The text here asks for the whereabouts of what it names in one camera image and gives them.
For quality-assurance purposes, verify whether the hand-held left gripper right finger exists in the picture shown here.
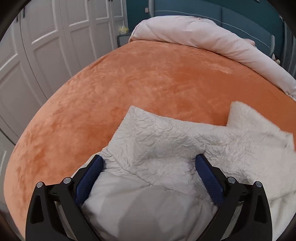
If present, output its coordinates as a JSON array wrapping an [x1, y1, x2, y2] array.
[[195, 154, 273, 241]]

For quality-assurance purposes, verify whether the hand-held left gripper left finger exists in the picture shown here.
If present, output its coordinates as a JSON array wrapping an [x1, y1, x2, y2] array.
[[25, 155, 103, 241]]

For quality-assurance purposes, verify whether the white padded coat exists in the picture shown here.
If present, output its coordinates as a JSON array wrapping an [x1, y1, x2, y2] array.
[[57, 101, 296, 241]]

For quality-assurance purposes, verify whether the orange plush blanket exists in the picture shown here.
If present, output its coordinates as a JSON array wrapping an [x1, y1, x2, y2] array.
[[3, 40, 296, 234]]

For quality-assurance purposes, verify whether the pale pink duvet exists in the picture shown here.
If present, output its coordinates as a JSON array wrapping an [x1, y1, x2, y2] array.
[[128, 16, 296, 100]]

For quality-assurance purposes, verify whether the grey nightstand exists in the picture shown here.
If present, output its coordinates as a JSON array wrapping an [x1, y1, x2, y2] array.
[[117, 34, 133, 49]]

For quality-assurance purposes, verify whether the pale yellow tissue pack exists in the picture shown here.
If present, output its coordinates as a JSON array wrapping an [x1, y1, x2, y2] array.
[[118, 24, 130, 36]]

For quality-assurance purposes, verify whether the grey curtain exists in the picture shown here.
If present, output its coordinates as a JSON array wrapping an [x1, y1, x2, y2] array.
[[283, 21, 296, 75]]

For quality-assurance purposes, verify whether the blue upholstered headboard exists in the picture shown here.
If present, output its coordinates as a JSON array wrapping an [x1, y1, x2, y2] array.
[[150, 0, 285, 56]]

